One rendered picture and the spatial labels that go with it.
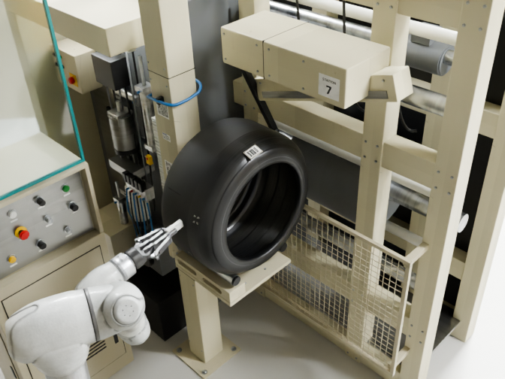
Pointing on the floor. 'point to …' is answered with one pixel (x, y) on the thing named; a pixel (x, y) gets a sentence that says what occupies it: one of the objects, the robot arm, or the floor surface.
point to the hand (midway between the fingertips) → (174, 228)
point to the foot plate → (229, 349)
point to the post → (179, 140)
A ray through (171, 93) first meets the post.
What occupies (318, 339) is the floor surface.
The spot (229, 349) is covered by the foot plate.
